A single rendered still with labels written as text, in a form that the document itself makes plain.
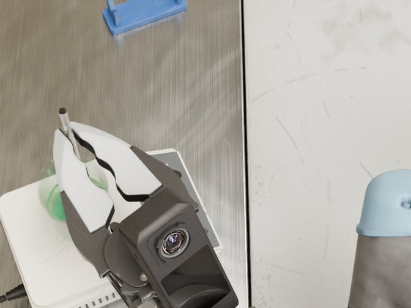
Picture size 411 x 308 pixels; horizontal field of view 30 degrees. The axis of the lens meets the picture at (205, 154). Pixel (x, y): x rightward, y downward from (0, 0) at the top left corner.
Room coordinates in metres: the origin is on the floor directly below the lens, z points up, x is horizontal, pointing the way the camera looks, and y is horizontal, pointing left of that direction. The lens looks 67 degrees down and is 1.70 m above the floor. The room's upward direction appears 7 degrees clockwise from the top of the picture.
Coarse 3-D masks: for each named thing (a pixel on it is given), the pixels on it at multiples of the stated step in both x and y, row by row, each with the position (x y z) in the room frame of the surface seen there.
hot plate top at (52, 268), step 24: (24, 192) 0.24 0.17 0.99; (24, 216) 0.21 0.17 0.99; (120, 216) 0.23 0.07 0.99; (24, 240) 0.19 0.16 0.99; (48, 240) 0.19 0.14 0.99; (24, 264) 0.17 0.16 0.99; (48, 264) 0.17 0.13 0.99; (72, 264) 0.17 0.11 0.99; (48, 288) 0.15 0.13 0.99; (72, 288) 0.15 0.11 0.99
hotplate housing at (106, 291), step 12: (180, 156) 0.32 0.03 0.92; (132, 204) 0.25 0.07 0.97; (0, 216) 0.22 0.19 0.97; (12, 252) 0.18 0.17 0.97; (216, 252) 0.22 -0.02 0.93; (24, 288) 0.15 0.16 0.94; (96, 288) 0.16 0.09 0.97; (108, 288) 0.16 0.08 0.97; (72, 300) 0.14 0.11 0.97; (84, 300) 0.15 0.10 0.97; (96, 300) 0.15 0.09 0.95; (108, 300) 0.16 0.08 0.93
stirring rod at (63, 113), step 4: (60, 108) 0.24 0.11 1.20; (64, 108) 0.24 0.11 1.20; (60, 112) 0.23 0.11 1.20; (64, 112) 0.23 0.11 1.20; (60, 116) 0.23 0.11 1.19; (64, 116) 0.23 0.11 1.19; (64, 120) 0.23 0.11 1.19; (68, 120) 0.23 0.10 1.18; (64, 124) 0.23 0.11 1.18; (68, 124) 0.23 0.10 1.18; (64, 128) 0.23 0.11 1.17; (68, 128) 0.23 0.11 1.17; (68, 132) 0.23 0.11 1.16; (72, 132) 0.23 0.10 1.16; (68, 136) 0.23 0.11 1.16; (72, 136) 0.23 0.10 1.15; (72, 140) 0.23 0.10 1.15; (76, 148) 0.23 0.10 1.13; (76, 152) 0.23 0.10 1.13; (76, 156) 0.23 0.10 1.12
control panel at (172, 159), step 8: (168, 152) 0.32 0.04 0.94; (176, 152) 0.32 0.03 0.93; (160, 160) 0.31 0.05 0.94; (168, 160) 0.31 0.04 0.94; (176, 160) 0.31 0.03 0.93; (176, 168) 0.30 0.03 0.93; (184, 168) 0.31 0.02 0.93; (184, 176) 0.30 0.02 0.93; (184, 184) 0.29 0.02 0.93; (192, 192) 0.28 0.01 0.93; (200, 208) 0.26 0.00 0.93; (200, 216) 0.25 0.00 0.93; (208, 224) 0.25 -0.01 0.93; (208, 232) 0.24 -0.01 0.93; (216, 240) 0.23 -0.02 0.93
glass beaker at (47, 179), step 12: (84, 156) 0.25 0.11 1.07; (48, 168) 0.24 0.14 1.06; (96, 168) 0.25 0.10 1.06; (48, 180) 0.23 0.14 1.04; (108, 180) 0.23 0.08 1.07; (36, 192) 0.21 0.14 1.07; (48, 192) 0.23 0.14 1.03; (108, 192) 0.23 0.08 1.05; (48, 216) 0.19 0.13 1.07; (60, 228) 0.19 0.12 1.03
